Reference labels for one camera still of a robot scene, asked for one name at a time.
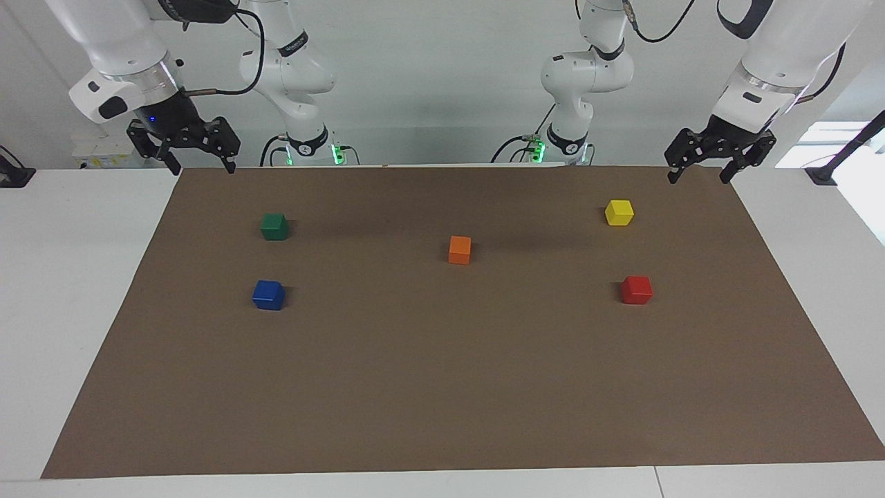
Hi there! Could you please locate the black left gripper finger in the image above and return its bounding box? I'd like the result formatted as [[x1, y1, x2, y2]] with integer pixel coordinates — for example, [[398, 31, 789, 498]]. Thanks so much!
[[718, 136, 777, 185], [664, 127, 714, 185]]

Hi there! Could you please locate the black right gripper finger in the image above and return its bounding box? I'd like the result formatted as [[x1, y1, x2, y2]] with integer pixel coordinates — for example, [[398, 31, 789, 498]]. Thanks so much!
[[203, 116, 241, 174], [126, 118, 183, 176]]

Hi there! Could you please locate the red cube block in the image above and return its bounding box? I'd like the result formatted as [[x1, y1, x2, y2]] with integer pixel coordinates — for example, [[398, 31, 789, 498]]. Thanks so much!
[[620, 275, 653, 306]]

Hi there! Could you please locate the blue cube block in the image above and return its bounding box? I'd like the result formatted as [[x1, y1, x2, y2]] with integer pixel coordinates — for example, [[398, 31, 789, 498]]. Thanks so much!
[[252, 279, 286, 311]]

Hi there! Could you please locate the black table clamp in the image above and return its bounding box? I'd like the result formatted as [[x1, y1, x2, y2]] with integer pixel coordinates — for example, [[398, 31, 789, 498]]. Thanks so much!
[[0, 145, 36, 189]]

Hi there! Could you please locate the brown table mat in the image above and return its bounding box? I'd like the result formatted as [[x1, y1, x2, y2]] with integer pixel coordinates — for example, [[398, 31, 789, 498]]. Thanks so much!
[[40, 165, 885, 480]]

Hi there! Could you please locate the black right base cable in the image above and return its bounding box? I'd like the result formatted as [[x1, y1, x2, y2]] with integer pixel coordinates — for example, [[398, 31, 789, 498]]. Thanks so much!
[[259, 134, 288, 167]]

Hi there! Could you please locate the black base cable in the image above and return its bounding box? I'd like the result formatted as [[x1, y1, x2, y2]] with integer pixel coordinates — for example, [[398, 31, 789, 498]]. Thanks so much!
[[259, 134, 288, 167], [490, 104, 558, 164]]

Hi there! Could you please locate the white wall box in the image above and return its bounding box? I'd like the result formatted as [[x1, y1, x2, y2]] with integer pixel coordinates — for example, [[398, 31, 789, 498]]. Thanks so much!
[[71, 135, 149, 169]]

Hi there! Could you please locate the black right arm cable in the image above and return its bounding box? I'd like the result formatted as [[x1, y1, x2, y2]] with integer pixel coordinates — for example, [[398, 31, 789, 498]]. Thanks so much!
[[183, 6, 268, 97]]

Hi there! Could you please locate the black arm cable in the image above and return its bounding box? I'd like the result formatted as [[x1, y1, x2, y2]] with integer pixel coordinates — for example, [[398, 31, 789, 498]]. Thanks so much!
[[624, 0, 848, 106], [183, 6, 268, 97]]

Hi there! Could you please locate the black camera stand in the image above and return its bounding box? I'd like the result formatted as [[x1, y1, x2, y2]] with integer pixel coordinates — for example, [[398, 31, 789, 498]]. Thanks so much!
[[804, 109, 885, 187]]

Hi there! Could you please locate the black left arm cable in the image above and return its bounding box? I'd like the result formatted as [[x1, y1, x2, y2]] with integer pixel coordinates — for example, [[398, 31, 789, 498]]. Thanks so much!
[[624, 0, 848, 106]]

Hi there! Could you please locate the black left base cable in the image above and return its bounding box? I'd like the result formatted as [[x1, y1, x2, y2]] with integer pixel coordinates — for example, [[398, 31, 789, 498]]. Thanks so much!
[[490, 104, 558, 164]]

